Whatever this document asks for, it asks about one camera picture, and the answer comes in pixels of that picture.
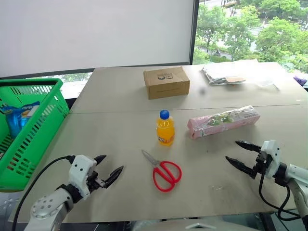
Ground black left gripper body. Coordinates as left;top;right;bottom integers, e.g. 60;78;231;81
86;169;107;193

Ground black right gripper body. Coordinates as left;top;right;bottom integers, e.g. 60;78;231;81
251;151;274;180

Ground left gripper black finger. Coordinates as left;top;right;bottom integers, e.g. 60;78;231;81
104;165;125;189
93;154;107;166

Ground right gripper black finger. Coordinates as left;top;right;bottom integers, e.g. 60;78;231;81
225;156;255;178
235;140;262;153

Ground green plastic basket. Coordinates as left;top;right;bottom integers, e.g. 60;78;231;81
0;78;71;193

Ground pink wrapped long package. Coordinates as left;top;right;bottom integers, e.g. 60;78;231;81
187;104;261;141

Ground clear plastic container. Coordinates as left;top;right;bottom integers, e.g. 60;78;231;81
256;78;280;90

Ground orange soda bottle blue cap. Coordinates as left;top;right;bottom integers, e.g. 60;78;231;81
156;109;176;147

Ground stack of clear plastic bags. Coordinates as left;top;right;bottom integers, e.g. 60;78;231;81
200;65;247;86

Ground purple object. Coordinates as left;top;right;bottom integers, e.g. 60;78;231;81
293;75;308;86

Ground blue snack bag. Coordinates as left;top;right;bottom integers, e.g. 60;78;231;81
0;101;41;140

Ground brown cardboard box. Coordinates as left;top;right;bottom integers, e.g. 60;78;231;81
143;66;191;101

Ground white projection screen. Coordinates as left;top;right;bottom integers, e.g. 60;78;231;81
0;0;196;79

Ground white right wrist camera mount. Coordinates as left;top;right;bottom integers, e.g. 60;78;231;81
260;140;281;179

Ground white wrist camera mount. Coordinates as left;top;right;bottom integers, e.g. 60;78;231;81
69;154;97;200
260;140;281;179

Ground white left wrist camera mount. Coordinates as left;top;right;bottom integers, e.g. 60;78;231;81
69;154;97;200

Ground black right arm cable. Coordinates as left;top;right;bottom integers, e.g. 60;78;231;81
258;172;302;222

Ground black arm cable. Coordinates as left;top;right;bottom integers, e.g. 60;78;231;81
258;172;302;222
11;155;75;231

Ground red handled scissors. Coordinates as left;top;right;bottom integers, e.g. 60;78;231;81
141;149;183;193

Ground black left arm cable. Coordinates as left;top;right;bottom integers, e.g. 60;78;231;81
11;155;75;231

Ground black window frame post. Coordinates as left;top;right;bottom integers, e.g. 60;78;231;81
188;0;201;65

